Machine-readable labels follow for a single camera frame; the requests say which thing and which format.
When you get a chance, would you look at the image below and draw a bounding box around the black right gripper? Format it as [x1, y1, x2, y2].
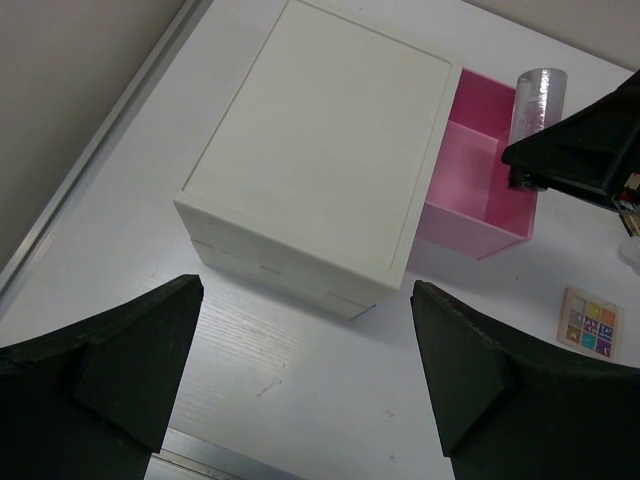
[501, 73, 639, 220]

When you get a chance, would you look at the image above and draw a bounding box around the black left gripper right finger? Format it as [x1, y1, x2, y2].
[411, 281, 639, 479]

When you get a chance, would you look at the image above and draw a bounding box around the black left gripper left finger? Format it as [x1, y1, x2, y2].
[1, 275, 204, 479]

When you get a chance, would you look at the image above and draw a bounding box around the clear lip gloss tube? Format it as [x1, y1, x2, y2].
[507, 68, 568, 146]

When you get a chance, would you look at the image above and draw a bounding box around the pink drawer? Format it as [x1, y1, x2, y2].
[416, 69, 537, 260]

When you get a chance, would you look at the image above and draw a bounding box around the colourful eyeshadow palette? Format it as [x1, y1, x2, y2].
[556, 286, 624, 362]

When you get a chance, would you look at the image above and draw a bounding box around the white drawer cabinet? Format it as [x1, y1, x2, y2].
[174, 1, 462, 318]

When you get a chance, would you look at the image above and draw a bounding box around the aluminium frame rail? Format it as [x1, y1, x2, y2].
[1, 1, 212, 299]

